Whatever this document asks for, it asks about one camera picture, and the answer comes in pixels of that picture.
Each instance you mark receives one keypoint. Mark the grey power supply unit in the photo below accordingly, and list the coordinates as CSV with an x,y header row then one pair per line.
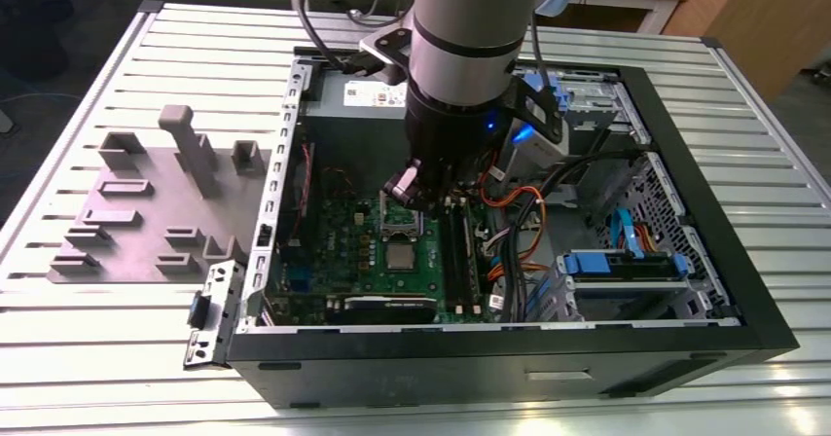
x,y
351,139

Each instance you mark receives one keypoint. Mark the hard disk in blue carrier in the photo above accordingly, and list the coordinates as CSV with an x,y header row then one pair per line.
x,y
597,265

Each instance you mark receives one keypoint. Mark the black graphics card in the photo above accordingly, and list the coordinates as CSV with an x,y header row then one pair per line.
x,y
389,309

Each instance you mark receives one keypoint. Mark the office chair base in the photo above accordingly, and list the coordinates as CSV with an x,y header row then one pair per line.
x,y
819,71

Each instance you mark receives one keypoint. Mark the CPU socket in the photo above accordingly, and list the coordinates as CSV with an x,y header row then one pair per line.
x,y
401,271

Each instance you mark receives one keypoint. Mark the silver CPU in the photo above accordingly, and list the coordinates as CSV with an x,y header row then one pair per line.
x,y
400,256

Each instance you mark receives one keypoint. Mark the silver drive cage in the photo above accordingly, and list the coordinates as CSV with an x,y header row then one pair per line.
x,y
584,134

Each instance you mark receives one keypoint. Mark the green motherboard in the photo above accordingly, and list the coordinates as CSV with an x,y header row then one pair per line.
x,y
344,222

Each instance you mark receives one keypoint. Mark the black RAM stick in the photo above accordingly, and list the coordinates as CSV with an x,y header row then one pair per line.
x,y
448,256

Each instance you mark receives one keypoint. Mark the blue drive bay latch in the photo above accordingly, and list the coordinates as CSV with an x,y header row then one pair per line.
x,y
561,105

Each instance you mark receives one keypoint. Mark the silver camera bracket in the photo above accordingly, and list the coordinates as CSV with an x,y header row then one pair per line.
x,y
383,44

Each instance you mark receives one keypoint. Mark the black PC case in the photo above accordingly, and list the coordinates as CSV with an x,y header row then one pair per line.
x,y
453,373

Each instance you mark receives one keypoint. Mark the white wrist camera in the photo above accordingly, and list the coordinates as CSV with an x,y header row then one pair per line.
x,y
539,146

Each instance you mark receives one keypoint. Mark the silver hinged slot bracket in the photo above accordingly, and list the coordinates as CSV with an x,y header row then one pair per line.
x,y
220,280

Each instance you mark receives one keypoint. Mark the grey parts rack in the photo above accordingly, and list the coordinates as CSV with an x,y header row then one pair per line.
x,y
161,212

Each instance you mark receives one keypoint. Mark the wooden cabinet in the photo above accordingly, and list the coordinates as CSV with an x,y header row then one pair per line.
x,y
766,17

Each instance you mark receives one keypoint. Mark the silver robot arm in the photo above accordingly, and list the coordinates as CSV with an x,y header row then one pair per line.
x,y
467,17

